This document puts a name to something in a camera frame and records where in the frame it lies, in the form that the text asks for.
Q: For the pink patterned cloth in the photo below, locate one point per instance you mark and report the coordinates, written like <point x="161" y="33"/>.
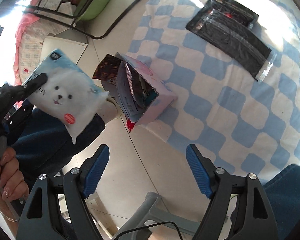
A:
<point x="27" y="42"/>

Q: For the white flat board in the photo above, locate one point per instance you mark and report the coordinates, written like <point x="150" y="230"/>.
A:
<point x="65" y="45"/>

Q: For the white bear cotton pad packet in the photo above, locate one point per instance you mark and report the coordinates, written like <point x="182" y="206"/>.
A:
<point x="65" y="92"/>

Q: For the person's left forearm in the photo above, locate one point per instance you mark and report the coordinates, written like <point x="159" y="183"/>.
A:
<point x="7" y="226"/>

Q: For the cardboard box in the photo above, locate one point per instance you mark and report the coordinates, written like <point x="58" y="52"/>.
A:
<point x="155" y="107"/>

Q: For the black metal chair frame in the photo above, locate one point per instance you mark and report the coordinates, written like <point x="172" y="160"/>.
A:
<point x="110" y="30"/>

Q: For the person's left leg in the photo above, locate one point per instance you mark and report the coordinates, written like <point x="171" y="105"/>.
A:
<point x="52" y="135"/>

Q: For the blue white checkered cloth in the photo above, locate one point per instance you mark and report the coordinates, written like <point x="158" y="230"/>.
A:
<point x="227" y="110"/>

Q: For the green plastic basin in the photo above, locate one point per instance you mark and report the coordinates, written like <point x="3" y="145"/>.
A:
<point x="97" y="2"/>

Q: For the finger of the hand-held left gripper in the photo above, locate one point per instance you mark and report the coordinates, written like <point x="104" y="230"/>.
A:
<point x="36" y="81"/>
<point x="18" y="115"/>

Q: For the person's right leg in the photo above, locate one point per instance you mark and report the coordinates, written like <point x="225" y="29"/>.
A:
<point x="290" y="200"/>

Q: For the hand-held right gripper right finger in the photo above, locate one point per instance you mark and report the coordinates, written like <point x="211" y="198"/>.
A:
<point x="200" y="175"/>

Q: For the person's left hand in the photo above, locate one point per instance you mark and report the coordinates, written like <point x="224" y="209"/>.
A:
<point x="10" y="177"/>

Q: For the black plastic packet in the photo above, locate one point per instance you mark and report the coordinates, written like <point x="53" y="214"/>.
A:
<point x="230" y="32"/>

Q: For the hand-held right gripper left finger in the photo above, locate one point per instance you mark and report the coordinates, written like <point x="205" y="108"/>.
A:
<point x="95" y="175"/>

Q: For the person's leg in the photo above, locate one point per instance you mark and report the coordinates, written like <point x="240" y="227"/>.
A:
<point x="290" y="200"/>
<point x="52" y="135"/>

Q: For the grey plastic stool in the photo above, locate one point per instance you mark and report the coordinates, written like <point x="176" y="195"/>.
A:
<point x="150" y="212"/>

